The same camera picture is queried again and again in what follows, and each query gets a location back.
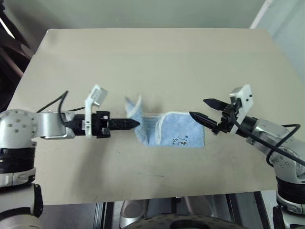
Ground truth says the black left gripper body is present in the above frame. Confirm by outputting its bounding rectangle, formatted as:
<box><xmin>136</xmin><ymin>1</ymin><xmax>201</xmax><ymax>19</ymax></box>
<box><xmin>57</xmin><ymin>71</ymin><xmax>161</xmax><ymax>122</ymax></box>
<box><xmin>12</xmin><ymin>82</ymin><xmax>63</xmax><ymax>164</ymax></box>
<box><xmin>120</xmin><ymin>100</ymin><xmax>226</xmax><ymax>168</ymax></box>
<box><xmin>91</xmin><ymin>110</ymin><xmax>112</xmax><ymax>140</ymax></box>

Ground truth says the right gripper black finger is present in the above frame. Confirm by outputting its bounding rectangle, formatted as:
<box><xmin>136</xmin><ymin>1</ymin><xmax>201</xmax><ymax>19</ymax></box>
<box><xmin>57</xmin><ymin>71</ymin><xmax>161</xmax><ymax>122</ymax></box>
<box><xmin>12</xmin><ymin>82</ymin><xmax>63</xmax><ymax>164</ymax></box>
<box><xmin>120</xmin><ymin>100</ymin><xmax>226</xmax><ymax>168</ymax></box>
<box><xmin>189</xmin><ymin>111</ymin><xmax>218</xmax><ymax>132</ymax></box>
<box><xmin>203</xmin><ymin>98</ymin><xmax>230</xmax><ymax>111</ymax></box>

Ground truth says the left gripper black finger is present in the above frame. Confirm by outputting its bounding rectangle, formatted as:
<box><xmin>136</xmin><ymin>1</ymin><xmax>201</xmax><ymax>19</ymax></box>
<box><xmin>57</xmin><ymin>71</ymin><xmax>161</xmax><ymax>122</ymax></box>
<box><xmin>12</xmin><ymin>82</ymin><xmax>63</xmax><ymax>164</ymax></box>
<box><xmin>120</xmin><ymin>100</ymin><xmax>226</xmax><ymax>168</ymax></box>
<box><xmin>109</xmin><ymin>118</ymin><xmax>141</xmax><ymax>125</ymax></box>
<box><xmin>109</xmin><ymin>123</ymin><xmax>141</xmax><ymax>132</ymax></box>

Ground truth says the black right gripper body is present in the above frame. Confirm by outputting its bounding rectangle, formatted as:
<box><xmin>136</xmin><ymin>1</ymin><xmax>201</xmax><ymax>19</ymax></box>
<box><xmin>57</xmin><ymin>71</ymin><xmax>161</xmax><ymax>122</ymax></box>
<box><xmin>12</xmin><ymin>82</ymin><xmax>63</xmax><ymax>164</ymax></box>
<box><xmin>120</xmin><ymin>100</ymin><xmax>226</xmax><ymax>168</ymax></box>
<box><xmin>212</xmin><ymin>100</ymin><xmax>241</xmax><ymax>136</ymax></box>

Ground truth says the light blue fluffy towel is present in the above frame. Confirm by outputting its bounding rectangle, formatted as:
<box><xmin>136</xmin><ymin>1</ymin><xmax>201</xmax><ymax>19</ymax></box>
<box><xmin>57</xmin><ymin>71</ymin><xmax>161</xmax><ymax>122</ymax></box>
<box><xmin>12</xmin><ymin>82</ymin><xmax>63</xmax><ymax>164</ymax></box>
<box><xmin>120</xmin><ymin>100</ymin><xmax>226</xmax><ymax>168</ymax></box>
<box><xmin>124</xmin><ymin>94</ymin><xmax>206</xmax><ymax>148</ymax></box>

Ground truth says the grey rounded shape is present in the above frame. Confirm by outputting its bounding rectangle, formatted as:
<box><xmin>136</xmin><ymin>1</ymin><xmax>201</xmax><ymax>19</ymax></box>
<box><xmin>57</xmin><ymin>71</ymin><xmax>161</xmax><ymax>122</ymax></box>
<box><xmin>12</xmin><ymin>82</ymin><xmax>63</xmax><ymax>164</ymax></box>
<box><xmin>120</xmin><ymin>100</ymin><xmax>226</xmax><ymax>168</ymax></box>
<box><xmin>118</xmin><ymin>199</ymin><xmax>150</xmax><ymax>225</ymax></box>

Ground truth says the black dotted round disc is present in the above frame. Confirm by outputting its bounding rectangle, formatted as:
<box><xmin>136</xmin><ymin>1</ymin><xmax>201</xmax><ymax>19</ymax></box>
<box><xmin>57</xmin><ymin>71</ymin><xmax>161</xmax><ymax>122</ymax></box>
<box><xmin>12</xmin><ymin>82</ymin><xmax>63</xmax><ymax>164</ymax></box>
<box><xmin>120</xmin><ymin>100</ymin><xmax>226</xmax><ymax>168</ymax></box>
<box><xmin>128</xmin><ymin>213</ymin><xmax>242</xmax><ymax>229</ymax></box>

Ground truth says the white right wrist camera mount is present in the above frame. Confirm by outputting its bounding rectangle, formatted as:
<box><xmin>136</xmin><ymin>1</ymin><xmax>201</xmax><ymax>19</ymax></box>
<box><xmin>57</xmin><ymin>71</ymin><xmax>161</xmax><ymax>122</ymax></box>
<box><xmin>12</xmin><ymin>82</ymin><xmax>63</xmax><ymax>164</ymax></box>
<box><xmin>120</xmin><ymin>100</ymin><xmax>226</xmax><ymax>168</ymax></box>
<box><xmin>229</xmin><ymin>83</ymin><xmax>254</xmax><ymax>135</ymax></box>

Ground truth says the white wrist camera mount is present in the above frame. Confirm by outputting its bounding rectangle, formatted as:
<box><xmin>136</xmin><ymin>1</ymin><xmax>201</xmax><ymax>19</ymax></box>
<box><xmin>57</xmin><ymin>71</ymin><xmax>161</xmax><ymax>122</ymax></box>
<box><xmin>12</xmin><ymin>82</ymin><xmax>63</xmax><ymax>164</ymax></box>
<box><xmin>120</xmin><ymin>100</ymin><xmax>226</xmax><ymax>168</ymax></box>
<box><xmin>229</xmin><ymin>83</ymin><xmax>254</xmax><ymax>135</ymax></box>
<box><xmin>84</xmin><ymin>83</ymin><xmax>109</xmax><ymax>140</ymax></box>

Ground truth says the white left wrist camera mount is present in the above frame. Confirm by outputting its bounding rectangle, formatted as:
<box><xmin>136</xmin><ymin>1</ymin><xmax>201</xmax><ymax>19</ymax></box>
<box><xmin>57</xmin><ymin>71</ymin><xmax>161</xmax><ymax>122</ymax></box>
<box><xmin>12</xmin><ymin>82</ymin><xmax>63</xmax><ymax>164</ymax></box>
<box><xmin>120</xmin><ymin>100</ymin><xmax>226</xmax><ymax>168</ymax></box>
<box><xmin>84</xmin><ymin>83</ymin><xmax>109</xmax><ymax>140</ymax></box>

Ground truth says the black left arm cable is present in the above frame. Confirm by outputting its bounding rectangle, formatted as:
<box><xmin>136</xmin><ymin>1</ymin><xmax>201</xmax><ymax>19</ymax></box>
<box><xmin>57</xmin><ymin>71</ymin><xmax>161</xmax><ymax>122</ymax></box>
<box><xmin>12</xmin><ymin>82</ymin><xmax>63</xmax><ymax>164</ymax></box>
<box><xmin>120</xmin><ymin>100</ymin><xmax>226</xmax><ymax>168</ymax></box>
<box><xmin>35</xmin><ymin>90</ymin><xmax>86</xmax><ymax>130</ymax></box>

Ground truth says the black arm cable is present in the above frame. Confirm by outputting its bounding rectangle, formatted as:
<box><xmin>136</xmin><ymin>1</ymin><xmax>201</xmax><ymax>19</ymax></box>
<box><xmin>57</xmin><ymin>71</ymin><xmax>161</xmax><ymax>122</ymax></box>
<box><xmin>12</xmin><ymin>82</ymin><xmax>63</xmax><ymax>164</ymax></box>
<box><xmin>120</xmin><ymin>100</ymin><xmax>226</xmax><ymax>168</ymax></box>
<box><xmin>35</xmin><ymin>90</ymin><xmax>86</xmax><ymax>130</ymax></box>
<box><xmin>233</xmin><ymin>118</ymin><xmax>305</xmax><ymax>168</ymax></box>

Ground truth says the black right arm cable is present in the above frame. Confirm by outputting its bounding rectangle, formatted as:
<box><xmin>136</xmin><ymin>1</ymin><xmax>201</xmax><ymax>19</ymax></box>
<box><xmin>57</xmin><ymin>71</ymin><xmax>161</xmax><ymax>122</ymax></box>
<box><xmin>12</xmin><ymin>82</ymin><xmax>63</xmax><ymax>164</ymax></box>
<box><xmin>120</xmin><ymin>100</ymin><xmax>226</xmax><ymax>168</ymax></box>
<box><xmin>233</xmin><ymin>118</ymin><xmax>305</xmax><ymax>168</ymax></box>

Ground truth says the black table frame bar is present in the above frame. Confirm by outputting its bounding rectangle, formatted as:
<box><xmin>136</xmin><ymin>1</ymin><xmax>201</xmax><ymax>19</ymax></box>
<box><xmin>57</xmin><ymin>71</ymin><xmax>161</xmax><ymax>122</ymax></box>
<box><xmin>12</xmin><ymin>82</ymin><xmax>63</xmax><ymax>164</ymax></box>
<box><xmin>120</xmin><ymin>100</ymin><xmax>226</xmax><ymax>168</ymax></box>
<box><xmin>94</xmin><ymin>202</ymin><xmax>114</xmax><ymax>229</ymax></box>
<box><xmin>225</xmin><ymin>191</ymin><xmax>265</xmax><ymax>229</ymax></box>

